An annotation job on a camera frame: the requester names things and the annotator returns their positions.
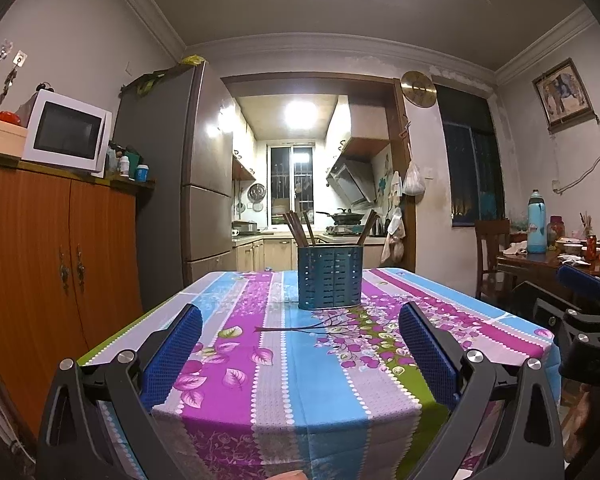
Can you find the dark wooden chair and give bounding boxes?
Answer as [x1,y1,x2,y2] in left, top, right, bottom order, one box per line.
[474,218,513,307]

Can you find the person's right hand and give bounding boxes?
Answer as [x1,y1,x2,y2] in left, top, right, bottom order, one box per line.
[562,384,600,467]

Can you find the white microwave oven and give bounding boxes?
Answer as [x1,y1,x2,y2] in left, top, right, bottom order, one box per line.
[21,91,114,179]

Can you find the steel range hood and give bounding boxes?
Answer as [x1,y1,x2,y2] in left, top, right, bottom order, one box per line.
[326,157,374,206]

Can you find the hanging white plastic bag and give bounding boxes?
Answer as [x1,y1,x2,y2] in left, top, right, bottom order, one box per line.
[402,161,427,197]

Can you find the bunch of wooden chopsticks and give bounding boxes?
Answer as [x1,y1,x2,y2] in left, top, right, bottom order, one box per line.
[281,208,380,250]

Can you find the orange wooden cabinet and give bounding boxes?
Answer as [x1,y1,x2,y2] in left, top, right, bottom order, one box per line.
[0,152,157,443]

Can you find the dark barred window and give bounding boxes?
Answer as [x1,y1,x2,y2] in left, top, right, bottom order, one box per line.
[437,85,507,229]

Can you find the beige box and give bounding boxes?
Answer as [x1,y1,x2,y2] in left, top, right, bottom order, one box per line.
[0,115,29,162]

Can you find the black wok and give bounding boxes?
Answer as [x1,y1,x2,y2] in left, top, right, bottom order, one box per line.
[315,210,366,226]

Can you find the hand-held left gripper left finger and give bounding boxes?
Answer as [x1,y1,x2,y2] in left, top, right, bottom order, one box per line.
[36,304,204,480]

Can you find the hanging kitchen cloth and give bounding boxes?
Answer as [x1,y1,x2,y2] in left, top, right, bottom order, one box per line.
[380,205,407,266]

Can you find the kitchen window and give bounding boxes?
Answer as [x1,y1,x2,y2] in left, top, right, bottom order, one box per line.
[268,143,315,221]

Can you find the grey refrigerator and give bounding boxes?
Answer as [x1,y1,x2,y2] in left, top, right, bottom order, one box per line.
[114,60,236,307]

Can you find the round gold wall clock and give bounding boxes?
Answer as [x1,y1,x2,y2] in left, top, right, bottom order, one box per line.
[400,71,437,109]

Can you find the yellow green cloth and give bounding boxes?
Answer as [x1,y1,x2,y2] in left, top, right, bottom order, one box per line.
[120,54,207,97]

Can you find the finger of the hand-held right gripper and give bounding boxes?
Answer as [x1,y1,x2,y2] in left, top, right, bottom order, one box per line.
[555,264,600,317]
[511,281,600,346]

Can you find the framed elephant picture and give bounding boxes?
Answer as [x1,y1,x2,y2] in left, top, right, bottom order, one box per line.
[531,57,595,129]

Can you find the blue thermos flask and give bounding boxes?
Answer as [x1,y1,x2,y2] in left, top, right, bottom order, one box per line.
[526,190,549,255]

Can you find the white wall cable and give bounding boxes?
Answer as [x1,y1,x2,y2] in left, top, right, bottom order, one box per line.
[549,110,600,195]

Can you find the beige kitchen base cabinets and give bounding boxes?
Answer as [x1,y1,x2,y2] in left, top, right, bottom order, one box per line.
[232,235,301,272]

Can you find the floral striped tablecloth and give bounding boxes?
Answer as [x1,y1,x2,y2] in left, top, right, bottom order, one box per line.
[77,267,564,480]

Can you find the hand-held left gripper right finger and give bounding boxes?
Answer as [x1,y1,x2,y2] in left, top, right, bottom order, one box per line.
[399,302,566,480]

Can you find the blue perforated utensil holder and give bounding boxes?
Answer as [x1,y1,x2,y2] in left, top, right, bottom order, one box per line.
[297,244,365,311]

